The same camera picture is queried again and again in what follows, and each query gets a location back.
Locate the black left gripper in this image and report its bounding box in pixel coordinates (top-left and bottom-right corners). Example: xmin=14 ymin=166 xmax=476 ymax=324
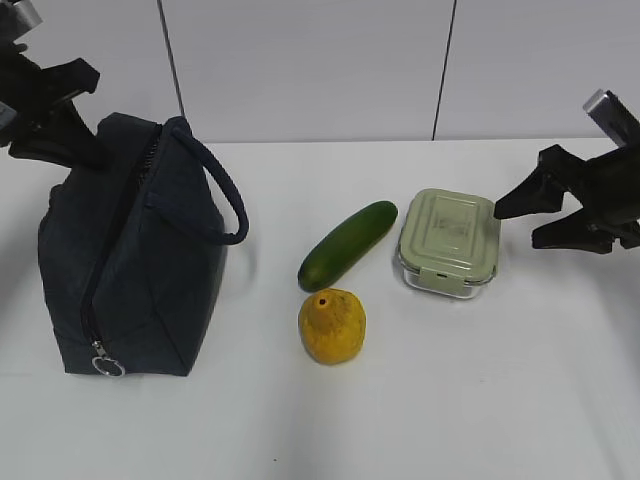
xmin=1 ymin=43 xmax=108 ymax=168

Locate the dark blue lunch bag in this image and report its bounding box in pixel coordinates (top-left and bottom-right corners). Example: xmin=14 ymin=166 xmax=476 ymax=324
xmin=37 ymin=113 xmax=249 ymax=377

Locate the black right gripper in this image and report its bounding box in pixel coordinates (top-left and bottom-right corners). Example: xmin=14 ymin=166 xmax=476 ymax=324
xmin=494 ymin=145 xmax=639 ymax=253

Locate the dark green cucumber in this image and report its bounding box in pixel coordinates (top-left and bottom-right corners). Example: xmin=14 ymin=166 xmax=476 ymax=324
xmin=297 ymin=200 xmax=398 ymax=293

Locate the yellow lemon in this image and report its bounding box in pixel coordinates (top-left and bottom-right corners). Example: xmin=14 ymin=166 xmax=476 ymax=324
xmin=298 ymin=288 xmax=366 ymax=366

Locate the green lid glass container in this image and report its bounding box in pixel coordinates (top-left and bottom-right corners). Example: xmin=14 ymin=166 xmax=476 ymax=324
xmin=396 ymin=188 xmax=501 ymax=300

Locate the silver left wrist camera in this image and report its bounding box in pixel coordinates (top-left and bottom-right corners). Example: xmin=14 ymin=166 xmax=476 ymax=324
xmin=1 ymin=0 xmax=42 ymax=42

